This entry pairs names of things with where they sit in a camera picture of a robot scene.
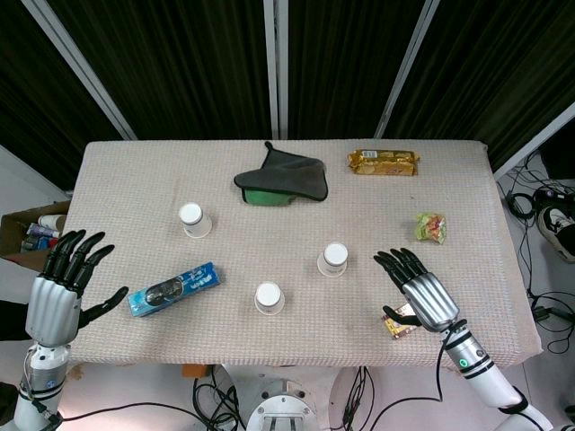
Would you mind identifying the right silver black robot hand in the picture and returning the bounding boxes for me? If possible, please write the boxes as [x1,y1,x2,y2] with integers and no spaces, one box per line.
[373,247,461,334]

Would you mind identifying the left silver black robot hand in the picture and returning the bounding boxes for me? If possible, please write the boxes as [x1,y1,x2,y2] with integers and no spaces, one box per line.
[24,229,130,347]

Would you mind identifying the white paper cup blue band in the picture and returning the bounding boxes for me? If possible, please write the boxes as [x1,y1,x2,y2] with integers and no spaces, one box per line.
[253,281,287,316]
[316,242,349,277]
[178,202,213,239]

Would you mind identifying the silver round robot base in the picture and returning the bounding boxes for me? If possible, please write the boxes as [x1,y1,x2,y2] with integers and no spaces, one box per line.
[245,394,315,431]

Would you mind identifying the small red yellow box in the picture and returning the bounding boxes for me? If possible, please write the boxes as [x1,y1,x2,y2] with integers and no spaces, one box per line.
[380,303,421,341]

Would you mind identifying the blue red packet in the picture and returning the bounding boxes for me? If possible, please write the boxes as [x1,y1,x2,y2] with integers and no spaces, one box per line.
[21,236,58,253]

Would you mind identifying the green crumpled snack packet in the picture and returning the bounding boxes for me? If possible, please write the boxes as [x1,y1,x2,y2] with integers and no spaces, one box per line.
[413,212,447,246]

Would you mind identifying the purple packet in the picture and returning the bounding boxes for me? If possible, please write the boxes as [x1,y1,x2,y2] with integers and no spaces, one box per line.
[26,223,60,239]

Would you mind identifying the brown cardboard box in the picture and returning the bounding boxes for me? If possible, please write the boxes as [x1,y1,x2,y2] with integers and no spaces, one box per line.
[0,200,72,273]

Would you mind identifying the blue cookie box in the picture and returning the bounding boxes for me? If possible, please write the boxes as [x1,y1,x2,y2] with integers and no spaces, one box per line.
[127,261,223,319]

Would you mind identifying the beige woven tablecloth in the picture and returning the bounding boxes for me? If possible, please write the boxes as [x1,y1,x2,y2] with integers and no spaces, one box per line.
[62,139,543,374]

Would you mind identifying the gold biscuit package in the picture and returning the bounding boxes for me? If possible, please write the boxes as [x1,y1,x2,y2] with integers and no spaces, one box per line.
[347,149,422,177]

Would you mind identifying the black white sneaker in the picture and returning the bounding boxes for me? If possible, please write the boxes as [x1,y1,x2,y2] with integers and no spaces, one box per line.
[537,205,575,264]

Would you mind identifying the orange block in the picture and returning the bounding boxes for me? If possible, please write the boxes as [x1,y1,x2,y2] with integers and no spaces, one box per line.
[181,364,212,381]

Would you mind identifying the grey microfibre cloth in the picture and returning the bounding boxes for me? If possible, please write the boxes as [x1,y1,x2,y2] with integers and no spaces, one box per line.
[233,141,329,202]

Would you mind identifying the green microfibre cloth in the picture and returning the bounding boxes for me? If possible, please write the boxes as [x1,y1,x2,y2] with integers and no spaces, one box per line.
[242,188,293,208]

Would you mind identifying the black pleated curtain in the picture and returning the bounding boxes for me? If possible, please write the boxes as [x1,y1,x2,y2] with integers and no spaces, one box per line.
[389,0,575,170]
[287,0,426,139]
[0,0,125,192]
[47,0,275,141]

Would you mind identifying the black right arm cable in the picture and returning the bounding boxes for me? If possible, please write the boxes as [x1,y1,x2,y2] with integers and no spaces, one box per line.
[345,319,468,427]

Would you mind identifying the black cable bundle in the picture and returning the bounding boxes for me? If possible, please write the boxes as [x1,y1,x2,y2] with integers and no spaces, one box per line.
[192,365,247,431]
[341,365,377,431]

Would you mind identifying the black coiled floor cable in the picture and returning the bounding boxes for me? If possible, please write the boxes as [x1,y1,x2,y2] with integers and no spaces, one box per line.
[507,191,539,221]

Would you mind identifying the white partition post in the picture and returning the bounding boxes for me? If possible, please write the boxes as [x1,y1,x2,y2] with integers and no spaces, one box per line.
[492,101,575,181]
[374,0,444,139]
[21,0,138,141]
[262,0,289,140]

